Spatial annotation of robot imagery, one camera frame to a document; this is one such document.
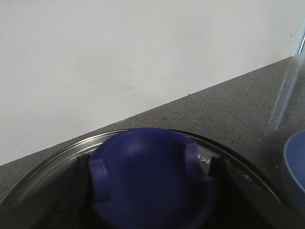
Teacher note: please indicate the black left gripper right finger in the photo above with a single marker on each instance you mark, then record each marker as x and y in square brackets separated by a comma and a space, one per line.
[233, 210]

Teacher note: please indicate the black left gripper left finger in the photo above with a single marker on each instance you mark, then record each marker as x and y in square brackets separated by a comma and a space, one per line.
[72, 210]

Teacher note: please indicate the light blue ceramic bowl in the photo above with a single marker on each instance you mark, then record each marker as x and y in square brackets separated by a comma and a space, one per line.
[293, 170]

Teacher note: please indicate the glass lid with blue knob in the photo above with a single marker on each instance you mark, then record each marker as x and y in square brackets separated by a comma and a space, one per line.
[146, 178]

